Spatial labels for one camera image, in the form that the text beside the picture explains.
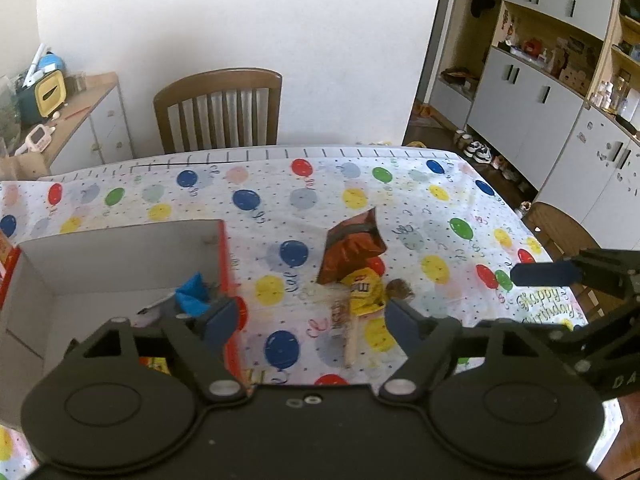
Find wooden round-back chair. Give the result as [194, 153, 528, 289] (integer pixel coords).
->
[520, 201, 626, 321]

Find blue snack packet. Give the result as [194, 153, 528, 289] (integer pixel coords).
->
[175, 271, 213, 317]

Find white black sneakers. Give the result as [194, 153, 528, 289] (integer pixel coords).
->
[462, 140, 493, 163]

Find red yellow snack packet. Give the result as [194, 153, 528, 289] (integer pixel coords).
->
[137, 355, 173, 376]

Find white tube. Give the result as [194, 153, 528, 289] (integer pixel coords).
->
[24, 42, 48, 86]

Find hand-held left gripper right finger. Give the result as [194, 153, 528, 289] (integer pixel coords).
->
[380, 297, 563, 403]

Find round brown snack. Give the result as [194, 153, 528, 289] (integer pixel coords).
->
[386, 278, 416, 303]

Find brown snack packet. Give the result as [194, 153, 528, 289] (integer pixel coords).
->
[316, 208, 388, 286]

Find wooden slat-back chair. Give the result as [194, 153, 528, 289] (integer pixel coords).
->
[152, 67, 283, 155]

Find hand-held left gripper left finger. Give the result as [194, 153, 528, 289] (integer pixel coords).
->
[65, 297, 248, 403]

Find teal yellow tissue box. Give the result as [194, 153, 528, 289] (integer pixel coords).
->
[17, 70, 67, 126]

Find wooden bowl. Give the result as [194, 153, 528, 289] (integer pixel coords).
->
[440, 67, 478, 86]

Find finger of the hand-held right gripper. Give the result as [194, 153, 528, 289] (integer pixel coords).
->
[511, 247, 640, 298]

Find clear stick snack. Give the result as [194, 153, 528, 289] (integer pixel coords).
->
[327, 297, 363, 368]

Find pink white toy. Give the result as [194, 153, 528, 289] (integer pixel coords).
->
[15, 126, 55, 156]

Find brown paper bag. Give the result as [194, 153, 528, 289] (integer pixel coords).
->
[0, 152, 46, 181]

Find grey door wall cabinet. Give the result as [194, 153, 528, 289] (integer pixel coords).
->
[415, 0, 640, 251]

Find wooden top side cabinet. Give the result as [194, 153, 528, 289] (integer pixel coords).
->
[0, 72, 136, 181]

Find red cardboard box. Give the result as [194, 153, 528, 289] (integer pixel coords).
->
[0, 219, 248, 426]

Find balloon print tablecloth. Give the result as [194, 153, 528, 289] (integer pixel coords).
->
[0, 145, 623, 480]

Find clear glass jar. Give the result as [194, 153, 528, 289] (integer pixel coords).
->
[0, 75, 23, 158]

